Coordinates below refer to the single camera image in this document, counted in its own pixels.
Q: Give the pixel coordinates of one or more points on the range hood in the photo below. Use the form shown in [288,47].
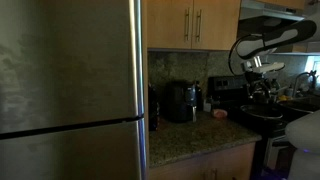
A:
[263,13]

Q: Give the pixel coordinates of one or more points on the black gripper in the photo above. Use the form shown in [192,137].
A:
[256,80]

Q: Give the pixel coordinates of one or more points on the stainless steel refrigerator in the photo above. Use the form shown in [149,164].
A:
[66,90]

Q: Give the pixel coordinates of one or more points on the bright window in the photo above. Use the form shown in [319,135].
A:
[312,66]

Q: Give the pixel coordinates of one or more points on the black frying pan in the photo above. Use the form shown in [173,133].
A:
[261,111]

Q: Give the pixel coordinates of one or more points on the small pink object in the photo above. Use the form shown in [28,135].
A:
[219,113]

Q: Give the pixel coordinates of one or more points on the metal sink faucet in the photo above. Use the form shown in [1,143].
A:
[301,78]

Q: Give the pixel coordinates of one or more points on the tall dark bottle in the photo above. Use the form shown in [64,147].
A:
[198,96]

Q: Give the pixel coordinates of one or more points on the kitchen sink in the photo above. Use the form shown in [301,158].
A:
[300,103]

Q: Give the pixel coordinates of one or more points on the black electric stove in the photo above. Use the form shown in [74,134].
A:
[230,96]

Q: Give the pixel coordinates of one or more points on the wooden lower cabinet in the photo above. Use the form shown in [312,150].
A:
[206,165]

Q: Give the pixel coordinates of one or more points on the wooden upper cabinet door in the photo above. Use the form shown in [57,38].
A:
[216,23]
[168,23]

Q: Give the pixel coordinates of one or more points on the small light-capped bottle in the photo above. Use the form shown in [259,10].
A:
[207,105]

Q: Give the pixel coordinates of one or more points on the black air fryer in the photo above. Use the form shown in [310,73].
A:
[180,101]

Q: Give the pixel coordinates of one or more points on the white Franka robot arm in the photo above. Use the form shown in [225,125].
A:
[283,35]

